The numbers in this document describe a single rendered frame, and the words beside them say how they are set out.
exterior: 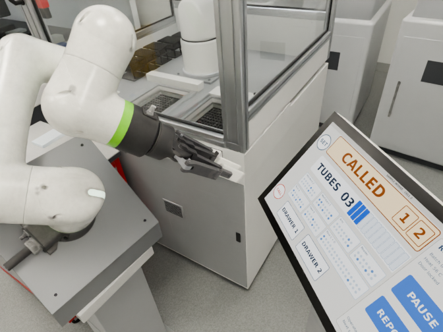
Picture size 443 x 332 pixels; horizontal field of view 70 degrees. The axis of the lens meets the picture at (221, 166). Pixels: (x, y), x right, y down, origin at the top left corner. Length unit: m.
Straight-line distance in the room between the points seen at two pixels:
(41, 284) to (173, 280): 1.04
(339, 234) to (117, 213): 0.64
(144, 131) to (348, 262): 0.46
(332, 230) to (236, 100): 0.49
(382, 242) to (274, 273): 1.28
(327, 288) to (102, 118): 0.53
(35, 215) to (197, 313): 1.19
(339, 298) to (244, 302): 1.15
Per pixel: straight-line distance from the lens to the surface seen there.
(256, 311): 1.78
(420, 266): 0.63
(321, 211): 0.75
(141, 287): 1.25
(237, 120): 1.03
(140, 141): 0.60
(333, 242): 0.71
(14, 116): 0.88
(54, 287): 0.98
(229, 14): 0.91
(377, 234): 0.67
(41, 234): 0.93
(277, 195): 0.85
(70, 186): 0.77
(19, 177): 0.77
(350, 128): 0.78
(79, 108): 0.57
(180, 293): 1.87
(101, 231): 1.01
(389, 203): 0.67
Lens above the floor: 1.60
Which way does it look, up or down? 39 degrees down
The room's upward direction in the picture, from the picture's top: 5 degrees counter-clockwise
